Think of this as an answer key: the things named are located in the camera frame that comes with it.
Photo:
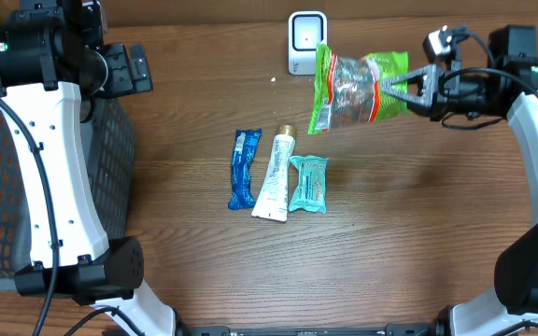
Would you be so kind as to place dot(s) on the white barcode scanner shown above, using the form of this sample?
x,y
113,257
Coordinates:
x,y
306,30

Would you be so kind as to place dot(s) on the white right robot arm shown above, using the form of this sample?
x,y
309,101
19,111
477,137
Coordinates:
x,y
505,89

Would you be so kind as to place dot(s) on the green gummy candy bag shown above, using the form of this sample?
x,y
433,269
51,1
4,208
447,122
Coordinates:
x,y
347,91

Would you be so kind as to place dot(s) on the grey plastic basket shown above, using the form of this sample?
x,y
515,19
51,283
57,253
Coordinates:
x,y
108,141

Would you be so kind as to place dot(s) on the white tube gold cap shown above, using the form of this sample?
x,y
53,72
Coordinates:
x,y
272,202

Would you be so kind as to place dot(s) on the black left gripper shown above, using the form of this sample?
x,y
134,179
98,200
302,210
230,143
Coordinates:
x,y
126,82

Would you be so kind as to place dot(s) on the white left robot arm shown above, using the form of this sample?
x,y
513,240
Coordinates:
x,y
67,156

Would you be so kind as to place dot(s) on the teal wet wipes pack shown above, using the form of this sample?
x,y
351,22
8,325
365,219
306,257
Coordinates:
x,y
310,191

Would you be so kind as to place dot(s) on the blue snack wrapper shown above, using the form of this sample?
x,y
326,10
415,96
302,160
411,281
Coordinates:
x,y
245,148

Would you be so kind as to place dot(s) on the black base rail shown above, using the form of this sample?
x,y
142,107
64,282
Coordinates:
x,y
420,329

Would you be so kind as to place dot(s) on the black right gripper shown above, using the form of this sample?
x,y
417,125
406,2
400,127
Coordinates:
x,y
439,101

